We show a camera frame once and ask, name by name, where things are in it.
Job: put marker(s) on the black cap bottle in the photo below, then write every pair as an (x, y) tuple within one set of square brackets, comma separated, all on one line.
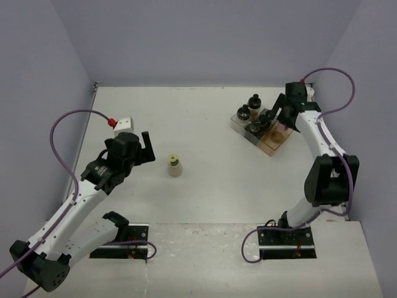
[(264, 120)]

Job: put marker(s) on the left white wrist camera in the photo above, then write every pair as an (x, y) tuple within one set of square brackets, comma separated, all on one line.
[(123, 125)]

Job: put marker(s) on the large white salt jar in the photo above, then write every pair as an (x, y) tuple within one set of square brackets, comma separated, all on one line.
[(243, 113)]

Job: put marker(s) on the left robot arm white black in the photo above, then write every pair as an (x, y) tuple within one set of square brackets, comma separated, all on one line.
[(48, 256)]

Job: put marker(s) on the pink lid spice jar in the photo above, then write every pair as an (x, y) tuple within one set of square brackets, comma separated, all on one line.
[(279, 133)]

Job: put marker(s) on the black grinder pepper bottle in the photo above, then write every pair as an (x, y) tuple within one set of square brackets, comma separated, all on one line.
[(255, 127)]

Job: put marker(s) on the brown spice jar black lid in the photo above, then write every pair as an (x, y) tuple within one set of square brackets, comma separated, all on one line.
[(254, 105)]

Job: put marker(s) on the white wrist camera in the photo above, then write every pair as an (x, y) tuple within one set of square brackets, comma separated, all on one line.
[(123, 125), (310, 92)]

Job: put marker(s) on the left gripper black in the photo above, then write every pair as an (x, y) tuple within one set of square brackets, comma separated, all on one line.
[(144, 154)]

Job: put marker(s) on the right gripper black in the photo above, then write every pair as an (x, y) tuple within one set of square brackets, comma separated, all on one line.
[(280, 103)]

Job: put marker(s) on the clear tiered organizer tray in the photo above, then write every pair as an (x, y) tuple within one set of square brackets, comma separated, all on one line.
[(262, 139)]

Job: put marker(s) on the yellow lid spice jar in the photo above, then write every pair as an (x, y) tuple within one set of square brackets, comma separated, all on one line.
[(175, 168)]

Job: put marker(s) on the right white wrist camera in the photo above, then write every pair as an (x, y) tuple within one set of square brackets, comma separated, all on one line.
[(310, 92)]

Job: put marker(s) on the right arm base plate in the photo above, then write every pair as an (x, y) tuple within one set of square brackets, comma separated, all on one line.
[(276, 245)]

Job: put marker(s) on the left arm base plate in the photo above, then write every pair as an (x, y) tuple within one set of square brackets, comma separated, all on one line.
[(135, 232)]

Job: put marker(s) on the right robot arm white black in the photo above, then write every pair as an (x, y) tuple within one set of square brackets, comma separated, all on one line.
[(329, 185)]

